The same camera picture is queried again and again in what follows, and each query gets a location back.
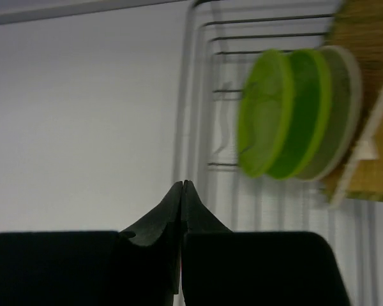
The wire dish rack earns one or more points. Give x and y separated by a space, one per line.
222 41

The small bamboo tray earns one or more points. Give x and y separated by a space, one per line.
362 175

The grey green plate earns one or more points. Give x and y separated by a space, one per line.
347 96

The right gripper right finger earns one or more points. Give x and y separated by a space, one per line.
222 267

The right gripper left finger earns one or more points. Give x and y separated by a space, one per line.
136 266

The large bamboo tray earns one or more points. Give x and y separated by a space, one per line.
358 26

